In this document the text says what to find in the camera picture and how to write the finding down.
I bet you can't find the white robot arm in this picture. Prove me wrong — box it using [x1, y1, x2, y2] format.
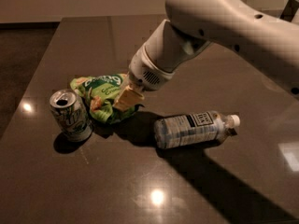
[113, 0, 299, 111]

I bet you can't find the green rice chip bag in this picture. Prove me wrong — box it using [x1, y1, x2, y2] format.
[70, 74, 141, 124]

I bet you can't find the clear plastic tea bottle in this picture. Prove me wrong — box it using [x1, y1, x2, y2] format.
[154, 111, 240, 149]

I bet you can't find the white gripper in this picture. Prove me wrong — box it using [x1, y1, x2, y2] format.
[113, 44, 175, 111]

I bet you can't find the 7up soda can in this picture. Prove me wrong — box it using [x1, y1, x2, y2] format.
[50, 89, 93, 143]

